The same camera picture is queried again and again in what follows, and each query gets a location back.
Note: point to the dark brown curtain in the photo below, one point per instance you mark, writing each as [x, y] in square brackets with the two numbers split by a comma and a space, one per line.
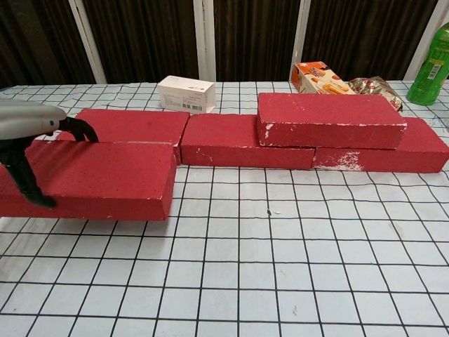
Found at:
[147, 35]

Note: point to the red brick chipped white edges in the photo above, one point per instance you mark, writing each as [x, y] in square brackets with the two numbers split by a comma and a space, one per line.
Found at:
[315, 112]

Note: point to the small white carton box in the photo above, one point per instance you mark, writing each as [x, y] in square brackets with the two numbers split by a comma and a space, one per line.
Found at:
[186, 93]

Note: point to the red foam brick scratched face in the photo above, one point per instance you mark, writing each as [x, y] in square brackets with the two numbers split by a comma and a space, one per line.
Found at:
[140, 126]

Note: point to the foil snack bag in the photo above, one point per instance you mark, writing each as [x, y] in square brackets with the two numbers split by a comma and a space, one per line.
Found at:
[377, 86]

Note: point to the red brick large white patch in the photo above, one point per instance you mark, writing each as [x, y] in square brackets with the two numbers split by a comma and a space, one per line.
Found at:
[421, 151]

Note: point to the red foam brick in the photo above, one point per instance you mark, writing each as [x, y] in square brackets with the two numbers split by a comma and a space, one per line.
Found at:
[217, 137]

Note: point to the orange snack box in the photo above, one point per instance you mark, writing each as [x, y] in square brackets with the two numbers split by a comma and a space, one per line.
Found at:
[312, 79]

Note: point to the white black grid tablecloth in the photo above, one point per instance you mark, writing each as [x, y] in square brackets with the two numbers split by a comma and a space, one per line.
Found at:
[245, 263]

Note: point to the green drink bottle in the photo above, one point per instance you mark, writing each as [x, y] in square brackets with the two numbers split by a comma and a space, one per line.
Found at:
[429, 70]

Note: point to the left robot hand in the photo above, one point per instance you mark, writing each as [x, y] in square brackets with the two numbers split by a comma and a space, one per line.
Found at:
[28, 121]

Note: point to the red foam brick pitted surface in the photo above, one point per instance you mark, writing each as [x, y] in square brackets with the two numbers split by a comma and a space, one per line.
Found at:
[105, 175]

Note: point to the white frame post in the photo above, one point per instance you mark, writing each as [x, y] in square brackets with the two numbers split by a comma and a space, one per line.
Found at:
[301, 35]
[204, 38]
[87, 42]
[421, 42]

